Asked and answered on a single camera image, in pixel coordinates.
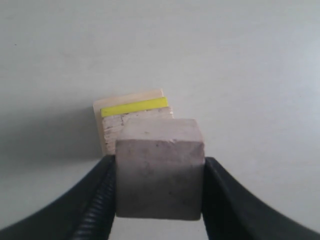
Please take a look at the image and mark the large light wooden cube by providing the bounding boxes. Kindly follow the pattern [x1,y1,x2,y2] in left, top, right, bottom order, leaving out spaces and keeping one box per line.
[92,88,165,156]

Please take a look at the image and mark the yellow painted cube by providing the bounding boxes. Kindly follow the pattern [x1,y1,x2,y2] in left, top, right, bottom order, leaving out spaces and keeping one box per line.
[100,97,169,118]

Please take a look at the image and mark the small pale wooden cube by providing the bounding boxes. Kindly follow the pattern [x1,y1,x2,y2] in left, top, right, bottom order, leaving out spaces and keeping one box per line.
[115,118,205,221]

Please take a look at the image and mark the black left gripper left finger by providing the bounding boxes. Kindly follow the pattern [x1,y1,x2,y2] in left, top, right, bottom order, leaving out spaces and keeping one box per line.
[0,155,116,240]

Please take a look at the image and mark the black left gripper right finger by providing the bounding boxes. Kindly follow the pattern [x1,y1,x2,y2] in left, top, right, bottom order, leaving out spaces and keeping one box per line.
[201,157,320,240]

